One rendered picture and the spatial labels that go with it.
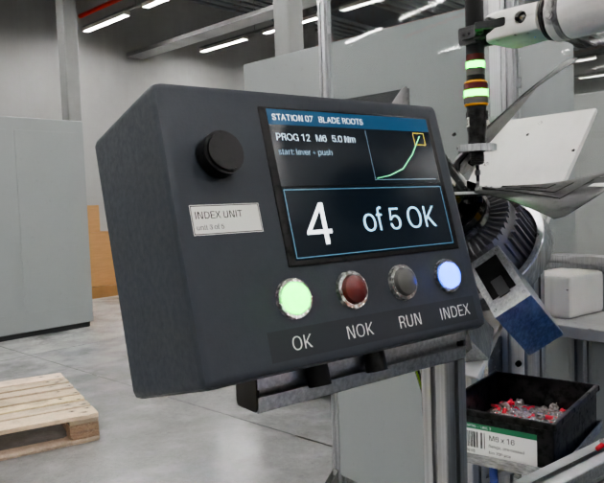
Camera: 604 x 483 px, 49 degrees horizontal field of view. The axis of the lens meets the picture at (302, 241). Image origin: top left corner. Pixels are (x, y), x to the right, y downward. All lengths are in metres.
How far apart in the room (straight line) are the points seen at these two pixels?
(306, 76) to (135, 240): 3.48
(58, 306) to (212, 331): 6.44
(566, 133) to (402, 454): 1.40
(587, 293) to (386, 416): 1.03
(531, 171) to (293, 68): 2.57
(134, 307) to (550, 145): 1.28
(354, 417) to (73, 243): 4.62
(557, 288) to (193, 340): 1.45
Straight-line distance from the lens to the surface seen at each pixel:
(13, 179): 6.62
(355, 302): 0.45
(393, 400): 2.53
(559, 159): 1.57
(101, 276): 9.29
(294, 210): 0.44
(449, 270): 0.52
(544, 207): 1.07
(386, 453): 2.63
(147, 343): 0.45
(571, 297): 1.77
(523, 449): 0.97
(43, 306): 6.75
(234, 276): 0.40
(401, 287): 0.48
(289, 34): 7.53
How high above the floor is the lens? 1.18
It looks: 3 degrees down
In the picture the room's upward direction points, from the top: 2 degrees counter-clockwise
